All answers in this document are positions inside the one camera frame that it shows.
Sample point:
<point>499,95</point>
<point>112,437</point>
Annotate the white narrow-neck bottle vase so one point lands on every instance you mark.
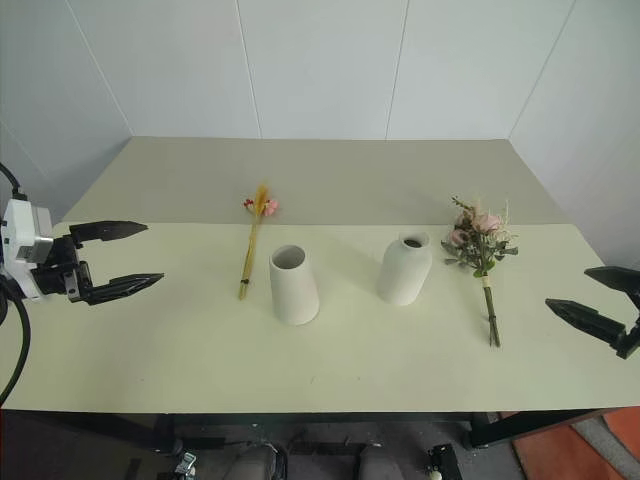
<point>402,275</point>

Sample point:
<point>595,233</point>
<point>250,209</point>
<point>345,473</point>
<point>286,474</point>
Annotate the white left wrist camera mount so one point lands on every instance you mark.
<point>20,225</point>

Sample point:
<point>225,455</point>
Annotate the black metal table frame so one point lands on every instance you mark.
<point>300,419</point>

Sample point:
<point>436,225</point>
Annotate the white tapered open vase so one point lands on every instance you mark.
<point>295,295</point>

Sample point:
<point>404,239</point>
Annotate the pink rose flower bouquet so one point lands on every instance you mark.
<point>481,240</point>

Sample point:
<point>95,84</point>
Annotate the yellow wheat flower bunch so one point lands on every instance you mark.
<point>255,227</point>

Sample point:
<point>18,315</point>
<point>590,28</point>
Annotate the dark rounded grey shape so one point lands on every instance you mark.
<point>380,462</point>
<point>261,462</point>

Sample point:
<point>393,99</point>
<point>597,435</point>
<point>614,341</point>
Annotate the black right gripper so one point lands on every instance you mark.
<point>631,337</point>

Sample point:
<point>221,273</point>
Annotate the black caster with white knob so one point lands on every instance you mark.
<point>440,460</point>

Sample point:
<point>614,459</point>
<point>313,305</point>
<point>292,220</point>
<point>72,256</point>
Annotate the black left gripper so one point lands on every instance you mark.
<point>56,270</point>

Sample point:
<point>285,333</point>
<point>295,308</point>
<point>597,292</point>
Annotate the black caster with silver bracket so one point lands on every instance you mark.
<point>184,465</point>

